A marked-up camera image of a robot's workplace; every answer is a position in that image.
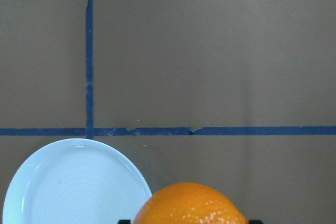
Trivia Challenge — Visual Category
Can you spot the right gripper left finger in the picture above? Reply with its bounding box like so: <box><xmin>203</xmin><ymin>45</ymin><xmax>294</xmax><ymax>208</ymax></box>
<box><xmin>118</xmin><ymin>219</ymin><xmax>131</xmax><ymax>224</ymax></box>

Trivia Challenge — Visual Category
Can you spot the orange fruit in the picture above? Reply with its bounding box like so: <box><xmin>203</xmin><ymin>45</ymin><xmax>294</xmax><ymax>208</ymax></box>
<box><xmin>133</xmin><ymin>183</ymin><xmax>249</xmax><ymax>223</ymax></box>

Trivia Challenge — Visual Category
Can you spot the light blue plate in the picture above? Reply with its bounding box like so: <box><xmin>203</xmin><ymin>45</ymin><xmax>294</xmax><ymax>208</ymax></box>
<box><xmin>2</xmin><ymin>138</ymin><xmax>152</xmax><ymax>223</ymax></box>

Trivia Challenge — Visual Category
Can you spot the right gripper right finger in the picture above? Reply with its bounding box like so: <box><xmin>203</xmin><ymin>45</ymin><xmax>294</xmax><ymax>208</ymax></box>
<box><xmin>248</xmin><ymin>220</ymin><xmax>264</xmax><ymax>224</ymax></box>

